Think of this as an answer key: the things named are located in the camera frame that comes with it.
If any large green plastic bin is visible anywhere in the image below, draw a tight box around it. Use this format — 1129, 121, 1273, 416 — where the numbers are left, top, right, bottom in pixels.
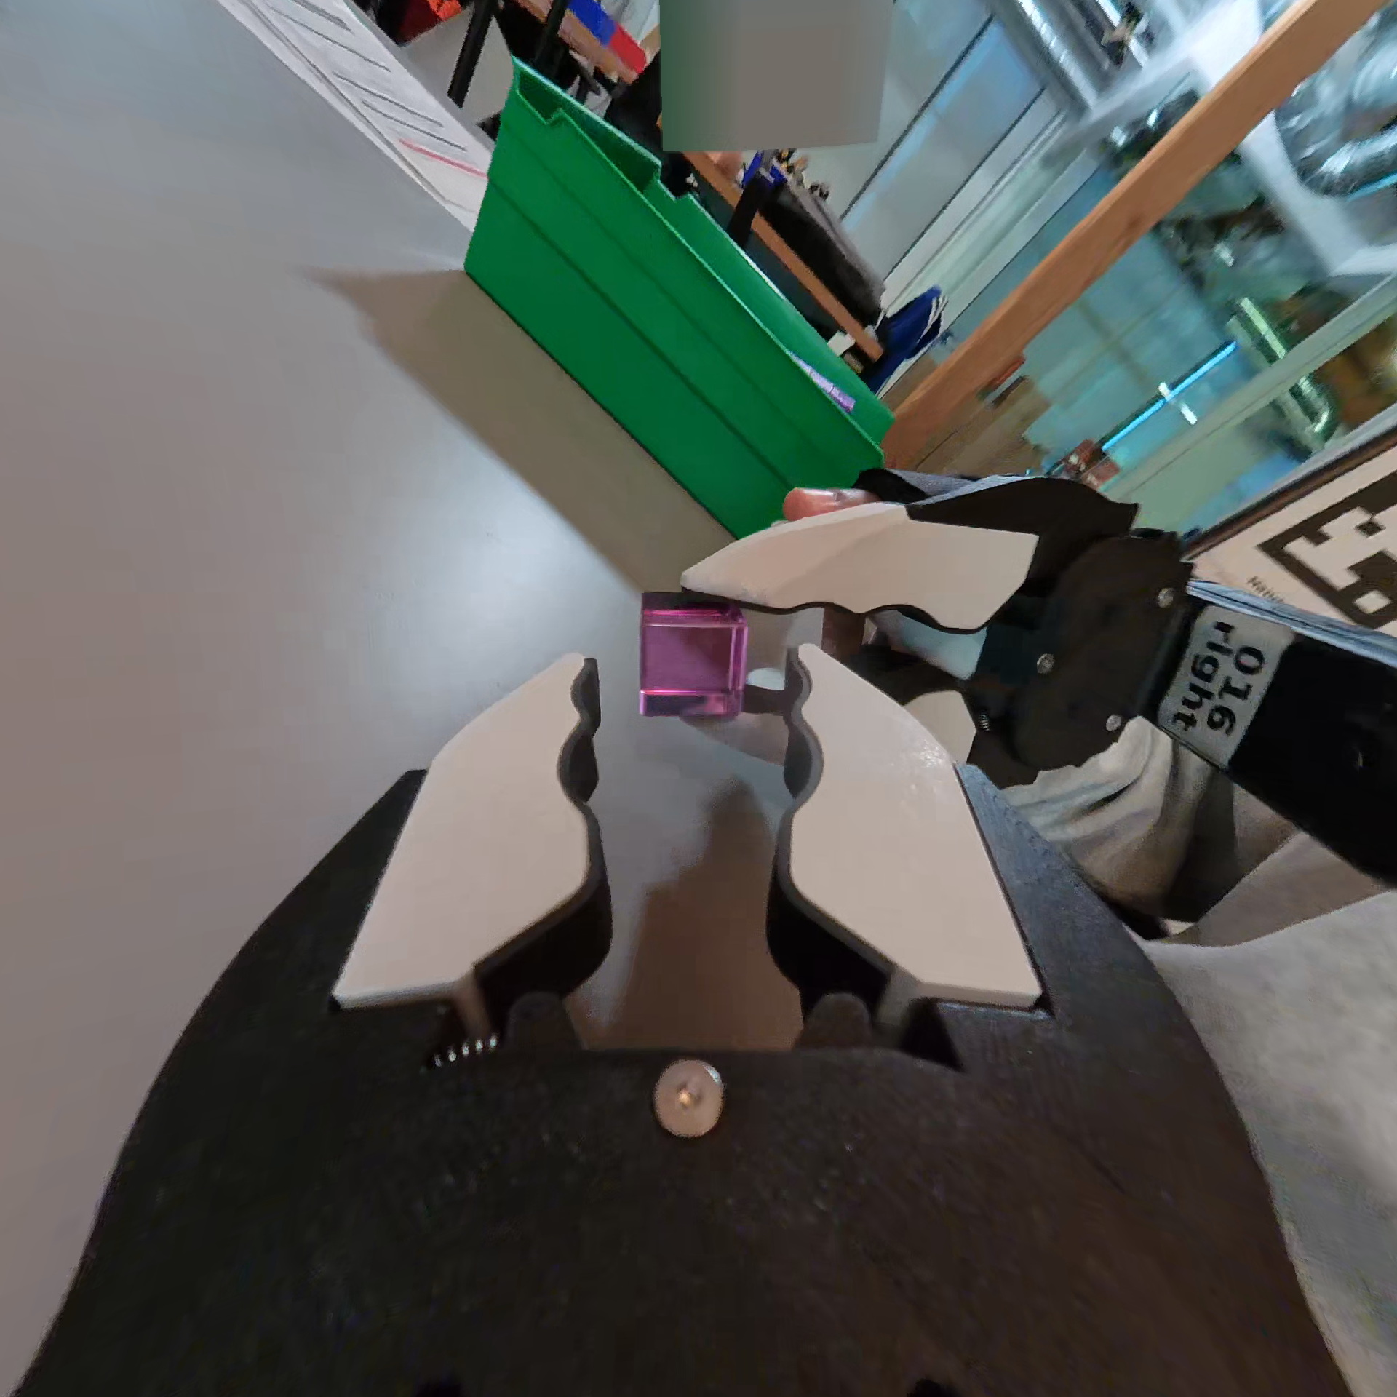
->
464, 58, 895, 536

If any grey desk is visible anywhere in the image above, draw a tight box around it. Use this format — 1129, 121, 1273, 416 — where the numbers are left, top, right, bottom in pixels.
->
0, 0, 829, 1397

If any wooden post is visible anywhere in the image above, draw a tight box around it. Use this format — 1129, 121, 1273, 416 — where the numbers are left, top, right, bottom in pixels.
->
882, 0, 1350, 472

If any white printed paper sheet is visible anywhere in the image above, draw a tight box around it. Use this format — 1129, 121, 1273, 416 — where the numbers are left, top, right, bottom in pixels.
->
218, 0, 494, 231

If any blue cloth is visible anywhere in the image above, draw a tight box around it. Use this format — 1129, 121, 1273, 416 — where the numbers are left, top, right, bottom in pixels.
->
872, 285, 947, 393

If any purple transparent cube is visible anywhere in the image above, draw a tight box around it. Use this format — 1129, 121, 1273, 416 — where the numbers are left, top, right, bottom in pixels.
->
638, 592, 750, 720

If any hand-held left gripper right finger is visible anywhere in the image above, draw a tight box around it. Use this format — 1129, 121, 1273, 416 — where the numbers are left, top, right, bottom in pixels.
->
768, 645, 1042, 1031

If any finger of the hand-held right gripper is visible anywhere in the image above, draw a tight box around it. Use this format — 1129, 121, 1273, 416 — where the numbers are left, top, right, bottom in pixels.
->
679, 501, 1039, 634
750, 609, 989, 767

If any black bag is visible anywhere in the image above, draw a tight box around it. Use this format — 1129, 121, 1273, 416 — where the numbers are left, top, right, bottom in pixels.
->
752, 181, 889, 325

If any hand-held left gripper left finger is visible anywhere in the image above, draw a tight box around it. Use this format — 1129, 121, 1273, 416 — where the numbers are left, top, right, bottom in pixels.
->
332, 652, 611, 1039

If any person's right forearm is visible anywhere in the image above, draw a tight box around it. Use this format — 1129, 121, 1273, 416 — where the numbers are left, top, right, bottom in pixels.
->
1000, 714, 1309, 940

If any person's grey sweatshirt torso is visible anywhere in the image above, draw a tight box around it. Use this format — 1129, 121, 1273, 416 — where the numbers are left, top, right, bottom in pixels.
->
1138, 895, 1397, 1397

